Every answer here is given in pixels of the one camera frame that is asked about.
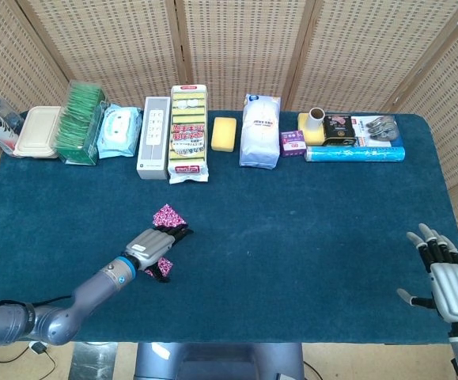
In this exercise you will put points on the pink patterned packet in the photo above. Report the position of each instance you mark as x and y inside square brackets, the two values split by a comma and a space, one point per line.
[165, 265]
[167, 215]

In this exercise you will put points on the long white cardboard box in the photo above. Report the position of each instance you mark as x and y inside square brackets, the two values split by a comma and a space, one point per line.
[153, 138]

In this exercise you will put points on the dark metal tin can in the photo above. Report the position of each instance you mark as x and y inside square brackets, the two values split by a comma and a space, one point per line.
[339, 132]

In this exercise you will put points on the light blue wet wipes pack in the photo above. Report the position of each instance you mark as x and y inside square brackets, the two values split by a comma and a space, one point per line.
[118, 130]

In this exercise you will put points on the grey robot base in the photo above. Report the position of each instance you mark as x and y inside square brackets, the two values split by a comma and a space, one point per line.
[213, 360]

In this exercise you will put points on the white paper bag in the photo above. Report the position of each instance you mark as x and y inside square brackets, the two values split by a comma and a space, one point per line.
[258, 134]

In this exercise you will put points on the clear bottle white cap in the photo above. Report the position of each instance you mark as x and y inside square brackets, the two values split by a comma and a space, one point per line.
[3, 111]

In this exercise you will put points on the blue cling film roll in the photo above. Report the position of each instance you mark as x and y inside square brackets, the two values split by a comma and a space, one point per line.
[355, 154]

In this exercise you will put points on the yellow sponge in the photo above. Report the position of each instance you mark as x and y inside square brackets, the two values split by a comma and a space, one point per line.
[303, 126]
[224, 134]

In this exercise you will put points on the clear box green tea bags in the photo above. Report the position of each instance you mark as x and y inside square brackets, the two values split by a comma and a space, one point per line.
[78, 126]

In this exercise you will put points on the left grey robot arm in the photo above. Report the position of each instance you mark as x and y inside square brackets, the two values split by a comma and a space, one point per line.
[94, 285]

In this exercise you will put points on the yellow red snack package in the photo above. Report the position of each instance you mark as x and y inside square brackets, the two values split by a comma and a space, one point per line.
[188, 134]

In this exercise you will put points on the shiny metal table leg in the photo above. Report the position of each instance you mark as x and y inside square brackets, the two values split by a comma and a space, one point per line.
[92, 362]

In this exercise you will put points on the beige lidded food container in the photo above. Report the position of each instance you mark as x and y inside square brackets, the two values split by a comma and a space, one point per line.
[36, 132]

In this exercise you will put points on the dark packaged food tray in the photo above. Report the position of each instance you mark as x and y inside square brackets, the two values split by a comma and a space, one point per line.
[379, 128]

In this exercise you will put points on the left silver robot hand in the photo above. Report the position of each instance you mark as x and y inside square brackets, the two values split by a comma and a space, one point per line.
[151, 245]

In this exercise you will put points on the small power adapter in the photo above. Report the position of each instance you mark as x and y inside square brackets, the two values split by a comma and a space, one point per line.
[38, 348]

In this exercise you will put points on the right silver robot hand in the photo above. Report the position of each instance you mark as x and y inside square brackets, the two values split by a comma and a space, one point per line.
[454, 289]

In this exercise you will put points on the small purple box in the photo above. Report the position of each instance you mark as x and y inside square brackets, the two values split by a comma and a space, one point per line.
[292, 143]

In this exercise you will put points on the wicker folding screen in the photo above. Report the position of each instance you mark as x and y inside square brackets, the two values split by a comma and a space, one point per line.
[252, 47]

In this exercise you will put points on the white paper roll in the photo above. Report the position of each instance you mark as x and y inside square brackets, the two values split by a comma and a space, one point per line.
[316, 120]

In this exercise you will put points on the teal felt table cover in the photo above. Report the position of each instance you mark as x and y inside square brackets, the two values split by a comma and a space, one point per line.
[272, 237]

